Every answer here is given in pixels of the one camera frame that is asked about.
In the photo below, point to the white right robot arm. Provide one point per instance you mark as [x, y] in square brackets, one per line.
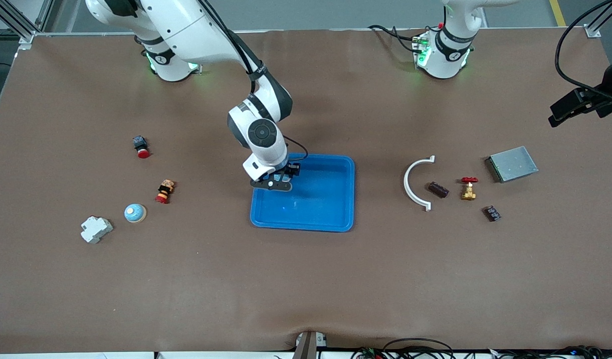
[186, 25]

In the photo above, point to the dark brown capacitor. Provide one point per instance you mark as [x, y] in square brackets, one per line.
[438, 190]

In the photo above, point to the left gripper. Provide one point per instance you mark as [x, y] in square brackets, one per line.
[594, 96]

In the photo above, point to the grey metal box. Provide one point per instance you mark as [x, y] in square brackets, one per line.
[512, 164]

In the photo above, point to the red push button black body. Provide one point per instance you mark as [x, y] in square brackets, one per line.
[142, 148]

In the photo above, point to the white circuit breaker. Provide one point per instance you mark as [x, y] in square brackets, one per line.
[95, 229]

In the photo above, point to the yellow-banded red emergency stop button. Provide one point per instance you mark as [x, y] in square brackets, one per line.
[164, 192]

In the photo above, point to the aluminium frame strut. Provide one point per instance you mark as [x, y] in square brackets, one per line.
[16, 24]
[599, 20]

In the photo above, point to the dark brown post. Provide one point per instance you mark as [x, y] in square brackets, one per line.
[306, 349]

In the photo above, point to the white curved pipe clamp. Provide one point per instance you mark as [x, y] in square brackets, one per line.
[406, 182]

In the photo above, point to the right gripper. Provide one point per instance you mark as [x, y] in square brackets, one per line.
[286, 172]

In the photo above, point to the blue plastic tray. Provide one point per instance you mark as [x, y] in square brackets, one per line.
[315, 209]

